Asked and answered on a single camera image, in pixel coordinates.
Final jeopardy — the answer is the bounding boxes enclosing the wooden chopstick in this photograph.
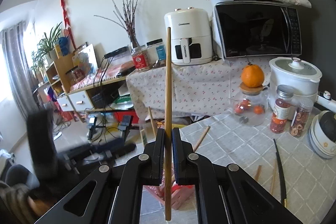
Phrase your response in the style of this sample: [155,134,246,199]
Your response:
[147,107,157,136]
[269,159,277,195]
[193,126,211,152]
[254,165,262,181]
[165,27,172,221]

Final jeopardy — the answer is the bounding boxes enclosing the pink lattice utensil holder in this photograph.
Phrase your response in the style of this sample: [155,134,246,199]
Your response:
[142,182,195,210]

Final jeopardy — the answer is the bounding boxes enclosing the black chopstick gold band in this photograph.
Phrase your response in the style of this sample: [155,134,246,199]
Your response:
[273,139,287,207]

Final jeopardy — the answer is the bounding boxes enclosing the floral cabinet cloth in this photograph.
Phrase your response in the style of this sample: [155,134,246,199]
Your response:
[126,57,270,119]

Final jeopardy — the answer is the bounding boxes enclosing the wooden shelf unit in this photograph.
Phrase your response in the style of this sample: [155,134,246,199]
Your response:
[34,43,134,119]

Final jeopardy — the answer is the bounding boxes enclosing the glass jar wooden lid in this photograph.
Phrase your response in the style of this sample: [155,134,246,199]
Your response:
[230,82,269,127]

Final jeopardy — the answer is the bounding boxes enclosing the blue label jar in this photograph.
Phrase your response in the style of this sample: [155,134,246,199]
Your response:
[146,39,166,68]

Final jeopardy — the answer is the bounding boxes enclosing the red label jar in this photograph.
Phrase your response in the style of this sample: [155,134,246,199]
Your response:
[131,46,150,71]

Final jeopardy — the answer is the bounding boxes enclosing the orange mandarin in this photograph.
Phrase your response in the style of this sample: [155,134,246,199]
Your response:
[240,64,264,88]

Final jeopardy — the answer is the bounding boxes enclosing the white air fryer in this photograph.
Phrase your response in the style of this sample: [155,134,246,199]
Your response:
[164,7,213,66]

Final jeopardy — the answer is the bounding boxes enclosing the potted green plant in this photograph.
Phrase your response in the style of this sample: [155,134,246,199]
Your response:
[31,22,62,72]

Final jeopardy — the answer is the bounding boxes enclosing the red spice jar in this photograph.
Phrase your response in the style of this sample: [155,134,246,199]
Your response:
[270,85,294,134]

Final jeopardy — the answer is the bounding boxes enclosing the dried fruit jar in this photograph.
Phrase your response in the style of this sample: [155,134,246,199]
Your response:
[290,98,314,137]

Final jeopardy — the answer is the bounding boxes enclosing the grey checked tablecloth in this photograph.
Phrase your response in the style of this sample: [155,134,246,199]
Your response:
[139,108,336,224]

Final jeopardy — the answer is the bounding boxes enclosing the black microwave oven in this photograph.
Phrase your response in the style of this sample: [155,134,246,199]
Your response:
[213,0,302,59]

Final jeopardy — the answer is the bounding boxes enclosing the dry branches in vase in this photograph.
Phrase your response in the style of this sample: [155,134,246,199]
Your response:
[94,0,139,49]

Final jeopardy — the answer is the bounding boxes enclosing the white electric pot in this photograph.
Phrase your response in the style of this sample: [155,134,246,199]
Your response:
[269,57,335,111]

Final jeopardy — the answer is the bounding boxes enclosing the white stacked bowls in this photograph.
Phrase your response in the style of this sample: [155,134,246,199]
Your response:
[308,110,335,159]

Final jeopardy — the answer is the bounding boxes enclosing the dark green squash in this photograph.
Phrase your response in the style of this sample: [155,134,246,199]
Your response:
[319,111,336,142]

